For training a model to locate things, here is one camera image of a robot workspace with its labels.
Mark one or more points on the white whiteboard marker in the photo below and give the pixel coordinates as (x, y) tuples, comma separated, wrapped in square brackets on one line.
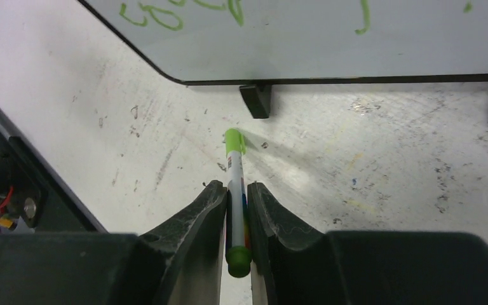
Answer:
[(238, 252)]

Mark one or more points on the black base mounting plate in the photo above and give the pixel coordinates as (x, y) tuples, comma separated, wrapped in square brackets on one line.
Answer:
[(31, 193)]

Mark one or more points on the green marker cap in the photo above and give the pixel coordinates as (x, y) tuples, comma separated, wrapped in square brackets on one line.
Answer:
[(234, 141)]

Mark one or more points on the black framed small whiteboard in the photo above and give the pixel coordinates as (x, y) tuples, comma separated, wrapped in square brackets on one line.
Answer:
[(259, 44)]

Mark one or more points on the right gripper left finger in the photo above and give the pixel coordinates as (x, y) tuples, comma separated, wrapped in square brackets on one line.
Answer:
[(180, 260)]

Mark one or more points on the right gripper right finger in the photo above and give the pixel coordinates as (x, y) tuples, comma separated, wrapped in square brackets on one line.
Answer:
[(294, 263)]

